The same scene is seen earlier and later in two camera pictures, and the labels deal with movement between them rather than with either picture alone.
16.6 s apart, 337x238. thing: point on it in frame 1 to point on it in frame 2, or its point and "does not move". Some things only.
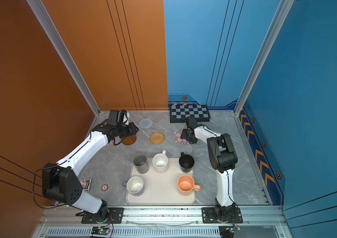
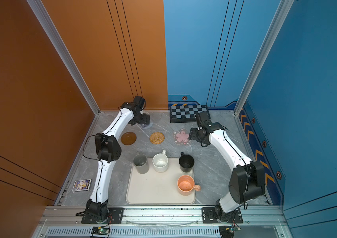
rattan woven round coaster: (157, 138) does not move
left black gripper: (132, 125) to (144, 121)
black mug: (186, 162) does not move
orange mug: (186, 185) does not move
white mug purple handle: (134, 185) to (147, 126)
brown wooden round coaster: (129, 140) does not move
